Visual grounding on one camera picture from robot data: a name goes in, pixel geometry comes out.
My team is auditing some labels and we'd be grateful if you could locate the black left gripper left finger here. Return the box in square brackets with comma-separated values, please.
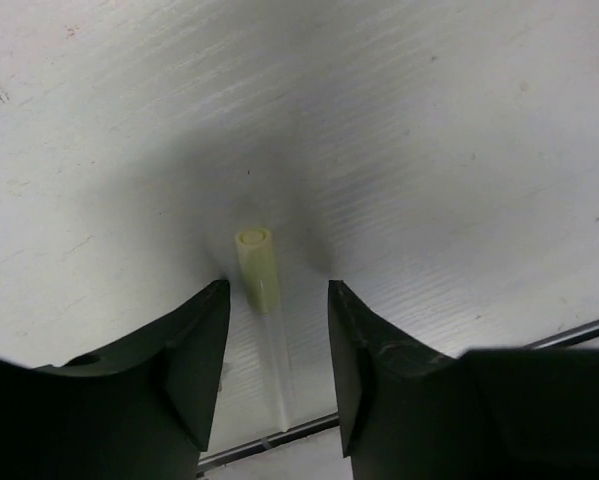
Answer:
[0, 280, 230, 479]

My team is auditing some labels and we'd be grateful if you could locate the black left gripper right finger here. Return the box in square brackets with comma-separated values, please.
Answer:
[328, 280, 599, 479]

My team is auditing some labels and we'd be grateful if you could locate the pale yellow pen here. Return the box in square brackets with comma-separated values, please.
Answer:
[235, 227, 295, 432]

